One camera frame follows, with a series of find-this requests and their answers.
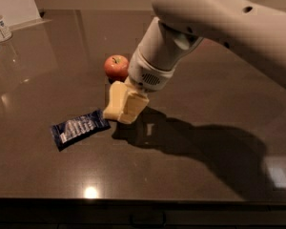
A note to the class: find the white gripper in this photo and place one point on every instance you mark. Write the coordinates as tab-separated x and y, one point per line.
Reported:
148	73

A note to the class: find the yellow wavy sponge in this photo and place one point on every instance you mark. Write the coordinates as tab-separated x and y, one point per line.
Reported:
117	97

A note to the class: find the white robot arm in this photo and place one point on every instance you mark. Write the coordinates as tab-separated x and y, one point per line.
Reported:
255	33

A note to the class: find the blue rxbar blueberry wrapper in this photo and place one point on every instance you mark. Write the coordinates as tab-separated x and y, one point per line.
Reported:
68	132

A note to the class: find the red apple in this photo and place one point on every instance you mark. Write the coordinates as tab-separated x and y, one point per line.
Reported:
116	67

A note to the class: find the black drawer handle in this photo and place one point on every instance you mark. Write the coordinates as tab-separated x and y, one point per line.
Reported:
148	220

